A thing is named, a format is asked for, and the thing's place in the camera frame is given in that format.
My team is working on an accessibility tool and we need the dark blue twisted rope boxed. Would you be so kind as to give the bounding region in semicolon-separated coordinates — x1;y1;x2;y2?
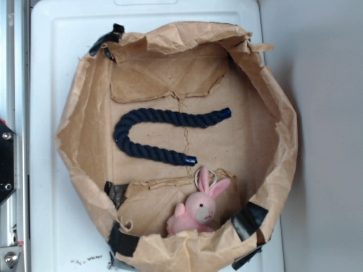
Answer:
114;107;233;167

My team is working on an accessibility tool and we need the pink plush bunny toy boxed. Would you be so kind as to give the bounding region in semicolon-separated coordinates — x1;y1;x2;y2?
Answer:
166;166;231;237

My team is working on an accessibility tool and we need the brown paper lined bin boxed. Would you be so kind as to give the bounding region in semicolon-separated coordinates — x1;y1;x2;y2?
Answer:
56;22;298;271

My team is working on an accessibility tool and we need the black metal bracket plate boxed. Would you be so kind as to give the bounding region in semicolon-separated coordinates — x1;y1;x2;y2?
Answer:
0;119;16;205

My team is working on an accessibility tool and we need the white plastic tray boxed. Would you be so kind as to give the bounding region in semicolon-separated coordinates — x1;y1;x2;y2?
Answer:
27;0;285;272

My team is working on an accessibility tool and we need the aluminium frame rail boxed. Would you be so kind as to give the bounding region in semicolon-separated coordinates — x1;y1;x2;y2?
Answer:
1;1;31;271

